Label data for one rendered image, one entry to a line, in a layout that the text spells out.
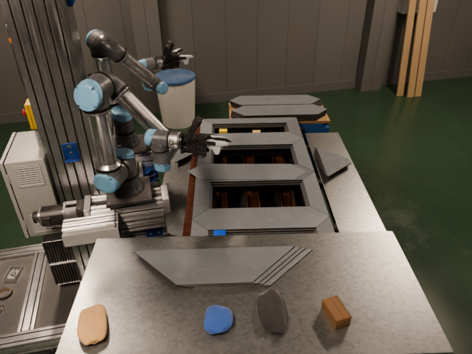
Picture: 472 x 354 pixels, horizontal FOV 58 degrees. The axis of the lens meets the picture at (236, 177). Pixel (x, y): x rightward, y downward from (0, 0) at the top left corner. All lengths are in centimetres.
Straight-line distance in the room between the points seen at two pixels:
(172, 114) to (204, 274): 350
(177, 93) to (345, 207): 281
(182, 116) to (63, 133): 291
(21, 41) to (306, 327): 163
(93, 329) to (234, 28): 447
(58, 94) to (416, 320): 177
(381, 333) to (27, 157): 176
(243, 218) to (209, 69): 354
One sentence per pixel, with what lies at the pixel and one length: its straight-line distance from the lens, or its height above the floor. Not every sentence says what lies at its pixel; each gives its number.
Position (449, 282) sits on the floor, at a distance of 345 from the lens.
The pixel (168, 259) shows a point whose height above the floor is 107.
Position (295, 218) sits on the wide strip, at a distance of 232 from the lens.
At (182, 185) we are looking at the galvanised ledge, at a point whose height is 68.
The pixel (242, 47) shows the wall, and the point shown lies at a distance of 561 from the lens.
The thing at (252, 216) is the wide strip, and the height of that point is 85.
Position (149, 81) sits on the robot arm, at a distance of 259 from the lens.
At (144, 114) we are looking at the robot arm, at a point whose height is 149.
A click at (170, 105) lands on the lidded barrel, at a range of 497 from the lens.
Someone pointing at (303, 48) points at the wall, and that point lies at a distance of 587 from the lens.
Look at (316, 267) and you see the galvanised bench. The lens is 178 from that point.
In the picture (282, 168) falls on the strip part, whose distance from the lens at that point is 272.
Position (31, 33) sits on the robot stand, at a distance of 210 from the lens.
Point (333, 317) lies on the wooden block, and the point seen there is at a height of 110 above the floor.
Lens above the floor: 230
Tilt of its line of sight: 33 degrees down
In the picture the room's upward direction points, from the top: 1 degrees counter-clockwise
